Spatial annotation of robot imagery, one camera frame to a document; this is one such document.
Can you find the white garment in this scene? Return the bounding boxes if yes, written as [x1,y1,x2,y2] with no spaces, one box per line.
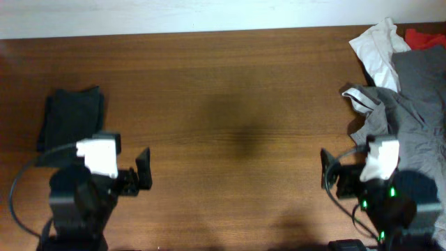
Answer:
[349,17,411,93]

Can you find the red garment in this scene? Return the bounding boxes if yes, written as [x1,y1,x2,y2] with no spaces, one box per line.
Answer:
[404,29,445,50]

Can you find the dark grey garment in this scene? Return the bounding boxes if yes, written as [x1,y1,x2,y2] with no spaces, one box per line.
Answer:
[392,45,445,126]

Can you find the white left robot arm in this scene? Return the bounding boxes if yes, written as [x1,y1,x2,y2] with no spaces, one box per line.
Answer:
[37,148,153,251]

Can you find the black printed t-shirt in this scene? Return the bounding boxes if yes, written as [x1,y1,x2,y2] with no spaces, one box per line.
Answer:
[36,86,105,153]

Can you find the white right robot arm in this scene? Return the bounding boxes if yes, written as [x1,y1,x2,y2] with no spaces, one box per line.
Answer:
[320,146,441,250]

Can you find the grey denim shorts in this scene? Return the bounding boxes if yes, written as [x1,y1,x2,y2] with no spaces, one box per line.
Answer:
[341,82,446,245]

